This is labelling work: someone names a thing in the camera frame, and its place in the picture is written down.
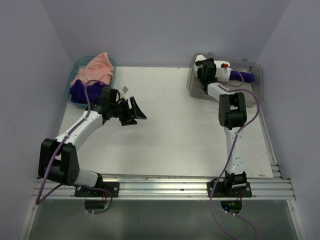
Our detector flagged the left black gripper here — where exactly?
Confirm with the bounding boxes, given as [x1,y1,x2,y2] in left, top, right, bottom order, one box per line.
[110,96,146,126]

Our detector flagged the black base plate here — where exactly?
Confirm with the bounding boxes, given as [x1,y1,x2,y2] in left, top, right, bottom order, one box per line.
[74,181,120,198]
[206,181,253,198]

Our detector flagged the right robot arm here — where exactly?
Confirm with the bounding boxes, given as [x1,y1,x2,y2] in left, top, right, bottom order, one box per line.
[193,54,247,197]

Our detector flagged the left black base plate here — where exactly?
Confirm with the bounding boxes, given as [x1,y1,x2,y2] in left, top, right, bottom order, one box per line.
[74,181,120,198]

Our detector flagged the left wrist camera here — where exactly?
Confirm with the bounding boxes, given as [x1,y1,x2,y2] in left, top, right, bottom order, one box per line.
[118,86,129,98]

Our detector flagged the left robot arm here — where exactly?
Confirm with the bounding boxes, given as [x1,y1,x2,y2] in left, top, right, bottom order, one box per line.
[38,87,147,197]

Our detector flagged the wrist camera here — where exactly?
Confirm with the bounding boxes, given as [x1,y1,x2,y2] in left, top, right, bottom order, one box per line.
[118,86,129,98]
[214,60,232,83]

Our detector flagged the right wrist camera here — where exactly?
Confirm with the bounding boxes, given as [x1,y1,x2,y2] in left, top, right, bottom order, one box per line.
[214,60,232,83]

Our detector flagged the white towel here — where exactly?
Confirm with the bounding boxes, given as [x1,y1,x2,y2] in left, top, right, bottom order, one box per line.
[194,54,207,68]

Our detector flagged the purple towel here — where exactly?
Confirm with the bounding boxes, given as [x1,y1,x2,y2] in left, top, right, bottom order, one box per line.
[229,70,255,83]
[69,79,110,104]

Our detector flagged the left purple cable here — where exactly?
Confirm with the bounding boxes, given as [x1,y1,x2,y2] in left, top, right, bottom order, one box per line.
[35,79,111,205]

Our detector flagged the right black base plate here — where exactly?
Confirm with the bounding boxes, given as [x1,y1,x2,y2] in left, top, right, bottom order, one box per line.
[206,181,253,198]

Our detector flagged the aluminium mounting rail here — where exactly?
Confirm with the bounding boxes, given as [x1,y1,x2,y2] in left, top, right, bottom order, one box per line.
[32,174,296,201]

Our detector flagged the grey transparent plastic bin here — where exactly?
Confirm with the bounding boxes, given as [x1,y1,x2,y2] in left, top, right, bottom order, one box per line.
[185,52,264,108]

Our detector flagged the pink towel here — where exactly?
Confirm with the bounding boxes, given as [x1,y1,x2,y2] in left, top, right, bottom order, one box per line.
[70,52,115,87]

